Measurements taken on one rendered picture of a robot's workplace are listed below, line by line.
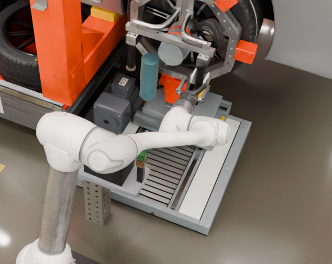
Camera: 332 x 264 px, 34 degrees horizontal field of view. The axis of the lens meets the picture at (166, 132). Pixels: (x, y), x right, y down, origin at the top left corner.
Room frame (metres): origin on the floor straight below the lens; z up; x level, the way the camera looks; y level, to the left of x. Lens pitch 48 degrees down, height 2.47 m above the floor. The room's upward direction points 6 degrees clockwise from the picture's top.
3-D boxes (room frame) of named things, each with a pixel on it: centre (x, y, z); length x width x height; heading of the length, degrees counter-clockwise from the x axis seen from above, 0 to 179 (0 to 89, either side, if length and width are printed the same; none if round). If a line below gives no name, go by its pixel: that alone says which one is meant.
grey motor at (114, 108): (2.14, 0.27, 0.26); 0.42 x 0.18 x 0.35; 163
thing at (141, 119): (2.24, -0.09, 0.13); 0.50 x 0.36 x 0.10; 73
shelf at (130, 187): (1.53, 0.28, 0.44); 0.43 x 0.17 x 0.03; 73
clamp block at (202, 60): (1.84, -0.13, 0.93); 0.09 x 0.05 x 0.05; 163
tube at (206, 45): (1.94, -0.09, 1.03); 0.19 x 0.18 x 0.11; 163
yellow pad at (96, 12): (2.41, 0.39, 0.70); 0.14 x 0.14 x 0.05; 73
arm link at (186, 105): (1.59, -0.06, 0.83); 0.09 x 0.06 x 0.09; 73
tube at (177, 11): (2.00, 0.10, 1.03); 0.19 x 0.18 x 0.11; 163
